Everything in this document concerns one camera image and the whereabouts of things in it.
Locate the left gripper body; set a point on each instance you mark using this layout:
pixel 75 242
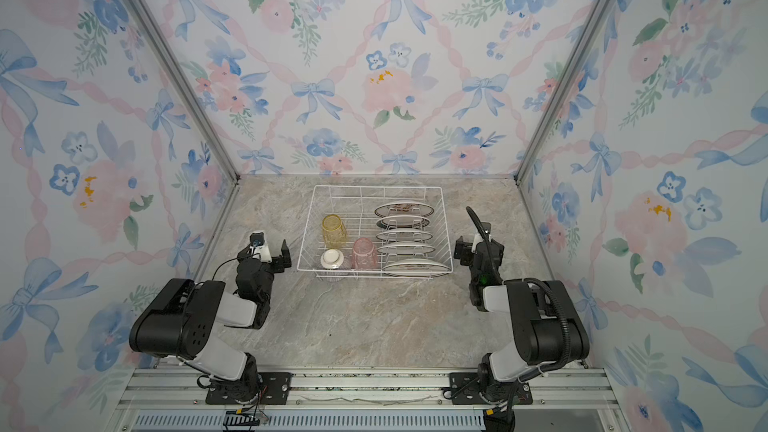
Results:
pixel 281 257

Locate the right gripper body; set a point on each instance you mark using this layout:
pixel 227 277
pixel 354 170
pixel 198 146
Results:
pixel 466 250

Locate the white plate red characters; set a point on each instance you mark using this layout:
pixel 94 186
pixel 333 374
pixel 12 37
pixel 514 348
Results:
pixel 404 208

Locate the white plate black characters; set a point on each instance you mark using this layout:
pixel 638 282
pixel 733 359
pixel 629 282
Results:
pixel 406 248

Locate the white plate green red rim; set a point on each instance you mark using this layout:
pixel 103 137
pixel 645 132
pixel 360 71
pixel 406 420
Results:
pixel 404 235

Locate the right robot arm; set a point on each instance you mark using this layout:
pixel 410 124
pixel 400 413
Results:
pixel 547 332

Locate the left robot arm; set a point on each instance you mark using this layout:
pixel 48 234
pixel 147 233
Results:
pixel 180 320

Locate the small white ceramic bowl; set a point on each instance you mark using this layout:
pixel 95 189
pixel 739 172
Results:
pixel 334 260

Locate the yellow ribbed glass cup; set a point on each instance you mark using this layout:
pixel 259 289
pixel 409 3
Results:
pixel 334 232

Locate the white front plate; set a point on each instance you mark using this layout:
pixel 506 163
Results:
pixel 415 266

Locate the pink ribbed glass cup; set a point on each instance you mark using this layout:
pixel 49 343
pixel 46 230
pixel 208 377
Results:
pixel 365 255

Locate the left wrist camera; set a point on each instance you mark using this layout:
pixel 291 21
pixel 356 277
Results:
pixel 258 247

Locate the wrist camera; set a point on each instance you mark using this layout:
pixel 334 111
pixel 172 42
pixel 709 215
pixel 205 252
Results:
pixel 482 234
pixel 258 247

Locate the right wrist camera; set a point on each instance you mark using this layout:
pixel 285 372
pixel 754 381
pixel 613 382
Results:
pixel 482 234

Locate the white wire dish rack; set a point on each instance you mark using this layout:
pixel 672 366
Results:
pixel 355 205

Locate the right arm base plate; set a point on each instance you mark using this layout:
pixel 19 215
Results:
pixel 468 388

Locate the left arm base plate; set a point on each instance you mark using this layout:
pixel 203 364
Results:
pixel 270 388

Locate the aluminium mounting rail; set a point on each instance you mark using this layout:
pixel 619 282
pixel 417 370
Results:
pixel 372 399

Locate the right aluminium corner post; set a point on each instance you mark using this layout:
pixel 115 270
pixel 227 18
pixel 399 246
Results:
pixel 573 65

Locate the aluminium corner post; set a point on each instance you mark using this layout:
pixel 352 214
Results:
pixel 171 66
pixel 573 65

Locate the left aluminium corner post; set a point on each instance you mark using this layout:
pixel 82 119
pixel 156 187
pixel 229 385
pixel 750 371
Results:
pixel 171 66

